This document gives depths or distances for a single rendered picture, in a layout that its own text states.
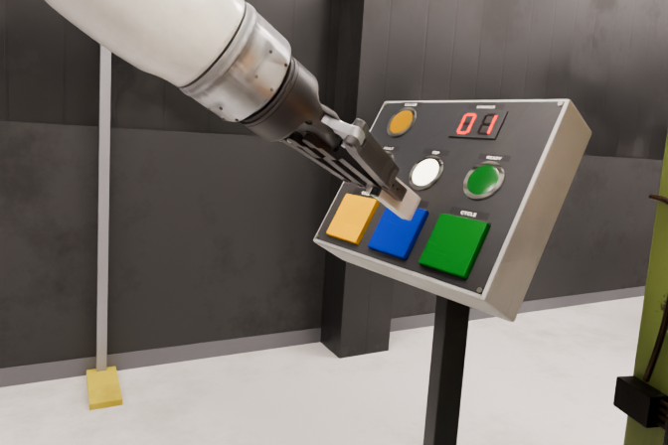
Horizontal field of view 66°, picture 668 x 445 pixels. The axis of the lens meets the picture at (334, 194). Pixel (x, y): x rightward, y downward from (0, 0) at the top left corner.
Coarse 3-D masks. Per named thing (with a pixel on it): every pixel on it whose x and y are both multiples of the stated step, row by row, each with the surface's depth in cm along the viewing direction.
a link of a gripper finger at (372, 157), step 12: (360, 120) 45; (348, 144) 45; (360, 144) 46; (372, 144) 48; (360, 156) 47; (372, 156) 49; (384, 156) 50; (372, 168) 49; (384, 168) 51; (396, 168) 52; (384, 180) 51
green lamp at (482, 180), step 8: (480, 168) 69; (488, 168) 68; (472, 176) 69; (480, 176) 68; (488, 176) 67; (496, 176) 66; (472, 184) 68; (480, 184) 67; (488, 184) 66; (472, 192) 68; (480, 192) 67
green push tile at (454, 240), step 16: (448, 224) 67; (464, 224) 65; (480, 224) 64; (432, 240) 67; (448, 240) 66; (464, 240) 64; (480, 240) 63; (432, 256) 66; (448, 256) 64; (464, 256) 63; (448, 272) 64; (464, 272) 62
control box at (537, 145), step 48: (384, 144) 85; (432, 144) 77; (480, 144) 71; (528, 144) 66; (576, 144) 67; (432, 192) 73; (528, 192) 62; (336, 240) 81; (528, 240) 63; (432, 288) 69; (480, 288) 60
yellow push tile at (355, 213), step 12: (348, 204) 83; (360, 204) 81; (372, 204) 79; (336, 216) 83; (348, 216) 81; (360, 216) 79; (372, 216) 79; (336, 228) 82; (348, 228) 80; (360, 228) 78; (348, 240) 79; (360, 240) 78
